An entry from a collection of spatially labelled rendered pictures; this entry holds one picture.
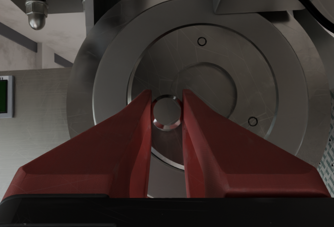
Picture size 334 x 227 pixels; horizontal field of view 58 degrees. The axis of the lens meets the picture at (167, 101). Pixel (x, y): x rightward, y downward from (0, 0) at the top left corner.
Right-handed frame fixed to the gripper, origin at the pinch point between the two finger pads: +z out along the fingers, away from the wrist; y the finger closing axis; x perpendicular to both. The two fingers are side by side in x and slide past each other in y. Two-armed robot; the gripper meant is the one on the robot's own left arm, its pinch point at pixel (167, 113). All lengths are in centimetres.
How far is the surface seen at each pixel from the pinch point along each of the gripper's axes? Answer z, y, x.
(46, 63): 322, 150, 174
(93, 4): 8.3, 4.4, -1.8
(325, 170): 15.5, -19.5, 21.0
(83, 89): 4.3, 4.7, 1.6
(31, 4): 39.7, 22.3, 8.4
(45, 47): 333, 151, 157
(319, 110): 3.5, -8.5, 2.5
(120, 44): 5.3, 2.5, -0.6
